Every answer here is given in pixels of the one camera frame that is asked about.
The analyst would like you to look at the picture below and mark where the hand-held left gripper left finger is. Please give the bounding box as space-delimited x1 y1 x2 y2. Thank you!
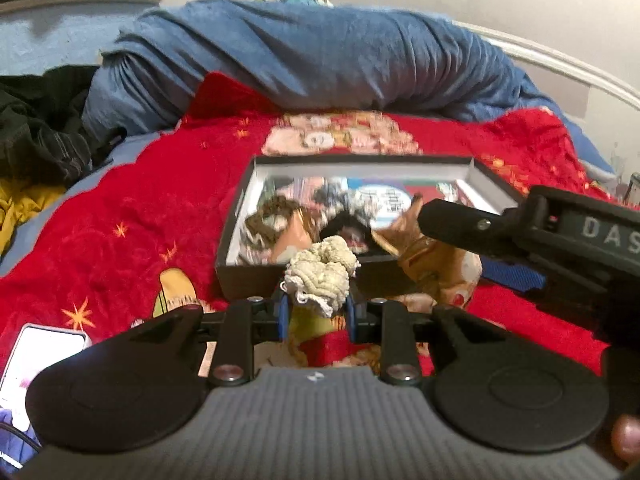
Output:
127 287 292 387

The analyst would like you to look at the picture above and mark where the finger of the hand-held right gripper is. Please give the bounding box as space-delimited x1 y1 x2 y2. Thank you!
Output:
417 199 523 257
481 258 547 292

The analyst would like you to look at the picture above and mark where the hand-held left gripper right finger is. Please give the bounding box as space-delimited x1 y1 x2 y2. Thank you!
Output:
345 290 506 387

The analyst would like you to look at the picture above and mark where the cream knitted scrunchie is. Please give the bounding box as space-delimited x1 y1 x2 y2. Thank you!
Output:
282 235 361 318

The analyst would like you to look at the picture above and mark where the black cardboard box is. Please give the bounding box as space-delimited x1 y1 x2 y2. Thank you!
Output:
215 155 531 301

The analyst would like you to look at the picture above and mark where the person's right hand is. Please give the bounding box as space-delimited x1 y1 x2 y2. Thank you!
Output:
612 417 640 463

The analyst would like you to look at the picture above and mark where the printed picture card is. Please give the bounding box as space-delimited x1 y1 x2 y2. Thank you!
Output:
260 175 476 256

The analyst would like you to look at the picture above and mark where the black scrunchie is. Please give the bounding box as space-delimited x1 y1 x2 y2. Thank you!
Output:
322 212 373 243

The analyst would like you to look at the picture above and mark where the red embroidered blanket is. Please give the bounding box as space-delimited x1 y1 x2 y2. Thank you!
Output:
0 72 616 376

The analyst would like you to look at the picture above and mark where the blue duvet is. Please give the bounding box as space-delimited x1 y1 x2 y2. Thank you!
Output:
82 0 616 181

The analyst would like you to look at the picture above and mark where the white smartphone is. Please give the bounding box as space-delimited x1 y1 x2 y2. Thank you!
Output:
0 324 93 433

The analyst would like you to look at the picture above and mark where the yellow cloth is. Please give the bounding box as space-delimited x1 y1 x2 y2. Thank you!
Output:
0 175 66 261

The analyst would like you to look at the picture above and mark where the black clothing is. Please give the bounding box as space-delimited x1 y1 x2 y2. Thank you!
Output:
0 65 126 186

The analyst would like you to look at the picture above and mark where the white bed frame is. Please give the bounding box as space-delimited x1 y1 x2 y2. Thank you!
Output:
452 20 640 111

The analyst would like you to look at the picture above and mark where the black cable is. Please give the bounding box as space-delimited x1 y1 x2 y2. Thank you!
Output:
0 422 43 468

